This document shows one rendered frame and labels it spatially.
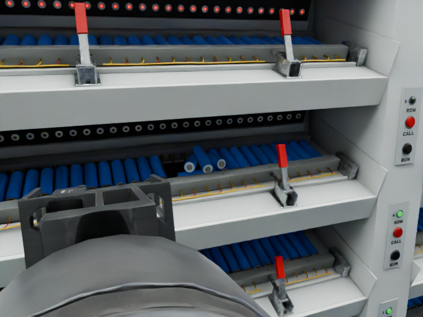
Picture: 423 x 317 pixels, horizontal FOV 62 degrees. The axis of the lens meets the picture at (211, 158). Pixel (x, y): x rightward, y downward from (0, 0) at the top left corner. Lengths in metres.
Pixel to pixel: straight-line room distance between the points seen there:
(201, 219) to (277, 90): 0.21
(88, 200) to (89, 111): 0.27
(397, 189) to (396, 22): 0.26
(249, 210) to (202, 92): 0.19
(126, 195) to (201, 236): 0.33
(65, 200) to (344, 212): 0.50
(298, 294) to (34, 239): 0.54
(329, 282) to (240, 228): 0.25
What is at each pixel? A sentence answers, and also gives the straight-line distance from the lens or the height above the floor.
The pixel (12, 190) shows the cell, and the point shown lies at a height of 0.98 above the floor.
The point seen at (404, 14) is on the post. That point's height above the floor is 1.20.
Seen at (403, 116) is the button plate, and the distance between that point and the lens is 0.63.
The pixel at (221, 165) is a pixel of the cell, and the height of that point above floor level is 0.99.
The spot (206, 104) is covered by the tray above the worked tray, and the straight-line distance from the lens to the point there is 0.46.
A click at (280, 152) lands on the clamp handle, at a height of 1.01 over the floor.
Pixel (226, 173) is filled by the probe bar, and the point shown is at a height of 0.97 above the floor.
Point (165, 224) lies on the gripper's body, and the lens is 0.18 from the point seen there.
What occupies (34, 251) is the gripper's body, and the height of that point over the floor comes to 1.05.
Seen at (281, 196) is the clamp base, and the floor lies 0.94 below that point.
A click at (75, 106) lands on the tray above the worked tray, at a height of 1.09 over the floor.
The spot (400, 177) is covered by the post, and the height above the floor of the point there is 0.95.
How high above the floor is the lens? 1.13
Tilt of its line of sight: 14 degrees down
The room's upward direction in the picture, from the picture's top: 2 degrees counter-clockwise
